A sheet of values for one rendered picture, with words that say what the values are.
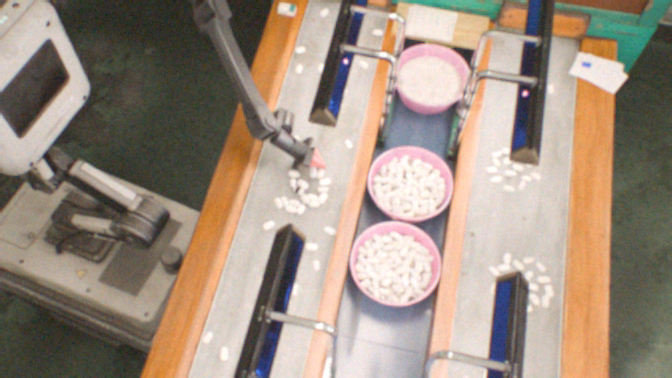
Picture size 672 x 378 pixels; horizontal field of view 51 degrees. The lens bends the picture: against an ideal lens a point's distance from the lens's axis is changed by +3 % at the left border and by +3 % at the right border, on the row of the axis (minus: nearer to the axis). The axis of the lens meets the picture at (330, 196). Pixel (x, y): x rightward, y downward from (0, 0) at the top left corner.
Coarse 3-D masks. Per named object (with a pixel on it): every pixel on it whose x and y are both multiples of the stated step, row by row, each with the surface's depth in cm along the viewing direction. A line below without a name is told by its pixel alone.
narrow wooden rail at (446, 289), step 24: (480, 96) 233; (480, 120) 229; (456, 168) 220; (456, 192) 215; (456, 216) 211; (456, 240) 207; (456, 264) 203; (456, 288) 200; (432, 312) 203; (432, 336) 192
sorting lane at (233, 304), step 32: (320, 0) 256; (320, 32) 249; (384, 32) 249; (352, 64) 242; (288, 96) 235; (352, 96) 235; (320, 128) 228; (352, 128) 229; (288, 160) 222; (352, 160) 223; (256, 192) 216; (288, 192) 216; (256, 224) 211; (320, 224) 211; (256, 256) 206; (320, 256) 206; (224, 288) 200; (256, 288) 201; (320, 288) 201; (224, 320) 196; (288, 352) 192
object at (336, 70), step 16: (352, 0) 206; (368, 0) 214; (352, 16) 204; (336, 32) 204; (352, 32) 204; (336, 64) 194; (320, 80) 197; (336, 80) 194; (320, 96) 191; (336, 96) 193; (320, 112) 187; (336, 112) 192
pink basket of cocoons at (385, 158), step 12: (384, 156) 221; (396, 156) 224; (420, 156) 224; (432, 156) 221; (372, 168) 218; (444, 168) 220; (372, 180) 219; (444, 180) 220; (372, 192) 216; (444, 204) 213; (396, 216) 210; (432, 216) 211
